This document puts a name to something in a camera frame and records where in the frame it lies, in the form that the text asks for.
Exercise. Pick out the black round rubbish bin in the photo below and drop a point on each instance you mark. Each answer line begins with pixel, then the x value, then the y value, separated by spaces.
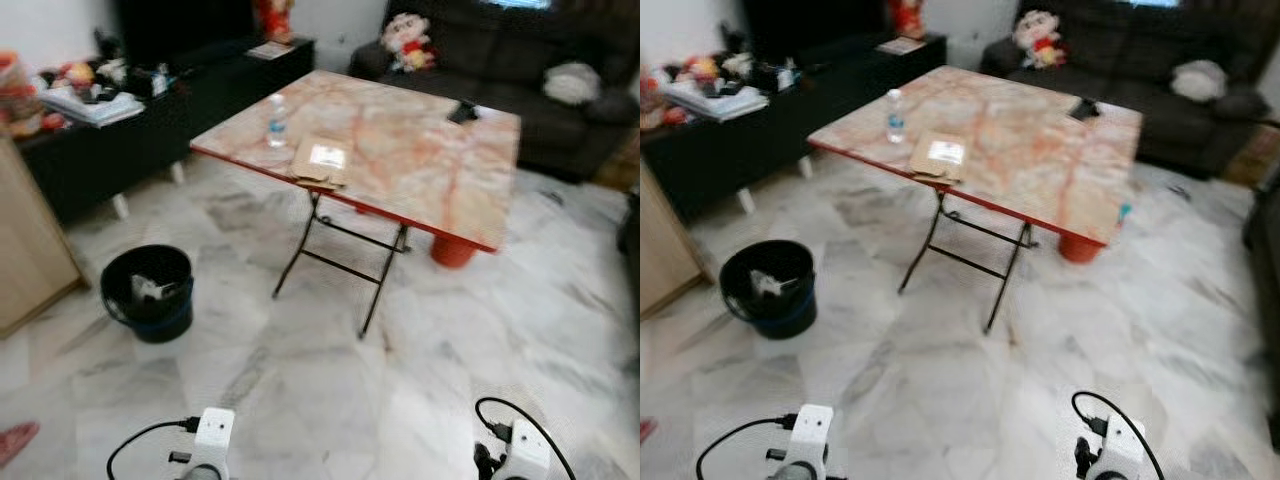
pixel 770 312
pixel 150 315

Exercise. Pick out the cartoon boy plush doll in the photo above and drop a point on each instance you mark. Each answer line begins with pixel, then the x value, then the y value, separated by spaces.
pixel 1040 40
pixel 408 45

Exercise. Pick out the red snack bag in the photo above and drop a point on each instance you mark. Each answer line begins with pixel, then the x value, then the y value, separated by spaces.
pixel 15 95
pixel 648 100

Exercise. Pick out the small black pouch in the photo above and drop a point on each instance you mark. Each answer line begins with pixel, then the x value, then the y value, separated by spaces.
pixel 1085 108
pixel 463 112

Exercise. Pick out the orange plastic stool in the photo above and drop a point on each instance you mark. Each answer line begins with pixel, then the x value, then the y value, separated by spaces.
pixel 1080 247
pixel 452 250

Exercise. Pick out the white stack of papers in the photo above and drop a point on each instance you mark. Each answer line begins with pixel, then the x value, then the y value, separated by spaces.
pixel 95 105
pixel 710 100

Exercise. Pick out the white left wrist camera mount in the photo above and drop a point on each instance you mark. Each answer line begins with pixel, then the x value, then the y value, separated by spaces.
pixel 812 430
pixel 212 435

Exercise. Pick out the red figurine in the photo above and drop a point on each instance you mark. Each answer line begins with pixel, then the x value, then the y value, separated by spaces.
pixel 272 18
pixel 907 18

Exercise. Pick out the red slipper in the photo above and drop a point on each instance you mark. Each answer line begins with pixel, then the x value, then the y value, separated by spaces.
pixel 15 442
pixel 646 428

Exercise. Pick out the dark brown sofa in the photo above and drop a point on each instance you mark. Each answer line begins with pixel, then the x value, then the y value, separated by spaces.
pixel 1100 50
pixel 500 60

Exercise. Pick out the brown cardboard mailer with label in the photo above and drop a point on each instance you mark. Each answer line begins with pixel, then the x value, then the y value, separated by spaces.
pixel 938 157
pixel 320 160

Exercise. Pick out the clear plastic water bottle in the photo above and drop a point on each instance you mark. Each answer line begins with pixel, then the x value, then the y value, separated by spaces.
pixel 277 125
pixel 896 118

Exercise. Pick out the brown cardboard box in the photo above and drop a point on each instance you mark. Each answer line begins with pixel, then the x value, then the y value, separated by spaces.
pixel 622 160
pixel 1255 155

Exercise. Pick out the grey round plush toy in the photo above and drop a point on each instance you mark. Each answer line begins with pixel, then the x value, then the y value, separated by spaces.
pixel 572 83
pixel 1198 80

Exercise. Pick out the black low TV cabinet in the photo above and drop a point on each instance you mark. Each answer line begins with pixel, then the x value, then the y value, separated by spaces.
pixel 720 150
pixel 150 140

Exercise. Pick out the marble pattern folding table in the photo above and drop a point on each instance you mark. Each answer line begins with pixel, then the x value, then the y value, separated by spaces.
pixel 420 150
pixel 1030 150

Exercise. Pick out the crumpled clear plastic trash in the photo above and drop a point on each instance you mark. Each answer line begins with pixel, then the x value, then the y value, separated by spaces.
pixel 150 288
pixel 770 283

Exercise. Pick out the thin pale booklet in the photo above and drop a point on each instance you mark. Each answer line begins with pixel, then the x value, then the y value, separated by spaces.
pixel 270 50
pixel 900 45

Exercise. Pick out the black television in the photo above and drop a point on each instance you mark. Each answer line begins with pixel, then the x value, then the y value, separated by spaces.
pixel 180 30
pixel 810 25

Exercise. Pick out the light wooden cupboard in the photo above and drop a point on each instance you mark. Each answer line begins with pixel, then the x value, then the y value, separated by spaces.
pixel 665 240
pixel 30 230

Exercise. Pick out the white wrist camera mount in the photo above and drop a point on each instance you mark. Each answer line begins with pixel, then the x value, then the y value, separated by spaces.
pixel 525 450
pixel 812 430
pixel 212 435
pixel 1120 445

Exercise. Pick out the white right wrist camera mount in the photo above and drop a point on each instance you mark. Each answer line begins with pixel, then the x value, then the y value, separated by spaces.
pixel 1120 445
pixel 525 450

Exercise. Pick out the small colourful toy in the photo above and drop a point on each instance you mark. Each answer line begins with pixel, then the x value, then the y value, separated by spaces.
pixel 700 68
pixel 75 73

